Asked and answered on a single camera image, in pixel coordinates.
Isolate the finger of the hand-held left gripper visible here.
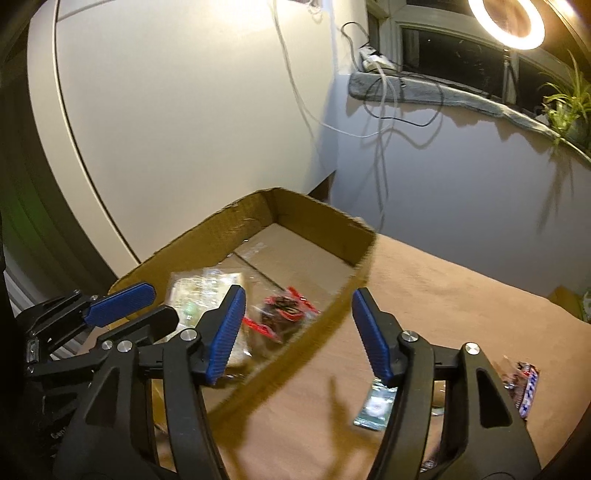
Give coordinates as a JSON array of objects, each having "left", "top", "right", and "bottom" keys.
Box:
[
  {"left": 32, "top": 305, "right": 179, "bottom": 385},
  {"left": 14, "top": 282, "right": 157, "bottom": 352}
]

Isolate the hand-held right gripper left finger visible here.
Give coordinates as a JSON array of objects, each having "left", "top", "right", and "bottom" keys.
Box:
[{"left": 55, "top": 285, "right": 246, "bottom": 480}]

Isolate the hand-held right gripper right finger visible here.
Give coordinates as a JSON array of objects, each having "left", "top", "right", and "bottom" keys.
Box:
[{"left": 352, "top": 287, "right": 541, "bottom": 480}]

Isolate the clear green snack packet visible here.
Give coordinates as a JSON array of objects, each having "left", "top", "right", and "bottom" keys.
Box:
[{"left": 166, "top": 269, "right": 252, "bottom": 370}]

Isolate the red snack packet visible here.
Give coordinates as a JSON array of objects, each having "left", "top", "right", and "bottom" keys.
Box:
[{"left": 242, "top": 286, "right": 320, "bottom": 344}]

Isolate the cardboard box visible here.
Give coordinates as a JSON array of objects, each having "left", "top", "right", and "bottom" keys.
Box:
[{"left": 107, "top": 187, "right": 377, "bottom": 467}]

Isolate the green white snack packet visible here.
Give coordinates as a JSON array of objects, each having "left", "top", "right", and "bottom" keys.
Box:
[{"left": 353, "top": 377, "right": 399, "bottom": 431}]

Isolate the blue white candy bar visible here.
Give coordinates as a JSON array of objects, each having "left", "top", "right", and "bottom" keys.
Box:
[{"left": 501, "top": 355, "right": 541, "bottom": 420}]

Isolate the white cabinet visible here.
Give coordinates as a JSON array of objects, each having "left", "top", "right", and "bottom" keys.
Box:
[{"left": 27, "top": 0, "right": 340, "bottom": 282}]

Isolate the grey stone window sill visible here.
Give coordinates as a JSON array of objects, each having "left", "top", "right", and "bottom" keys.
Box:
[{"left": 348, "top": 70, "right": 591, "bottom": 162}]

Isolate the white power strip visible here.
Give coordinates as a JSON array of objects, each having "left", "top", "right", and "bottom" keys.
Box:
[{"left": 359, "top": 45, "right": 398, "bottom": 72}]

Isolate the window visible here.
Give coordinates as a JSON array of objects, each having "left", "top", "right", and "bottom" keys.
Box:
[{"left": 369, "top": 0, "right": 591, "bottom": 125}]

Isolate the potted spider plant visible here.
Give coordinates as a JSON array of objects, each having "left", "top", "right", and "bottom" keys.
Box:
[{"left": 538, "top": 51, "right": 591, "bottom": 148}]

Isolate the white cable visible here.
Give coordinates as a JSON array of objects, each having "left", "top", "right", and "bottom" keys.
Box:
[
  {"left": 272, "top": 0, "right": 386, "bottom": 138},
  {"left": 375, "top": 65, "right": 391, "bottom": 232}
]

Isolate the black cable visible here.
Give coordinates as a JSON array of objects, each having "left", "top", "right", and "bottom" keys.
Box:
[{"left": 341, "top": 22, "right": 445, "bottom": 127}]

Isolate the ring light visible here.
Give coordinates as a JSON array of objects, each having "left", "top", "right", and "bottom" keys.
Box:
[{"left": 468, "top": 0, "right": 546, "bottom": 104}]

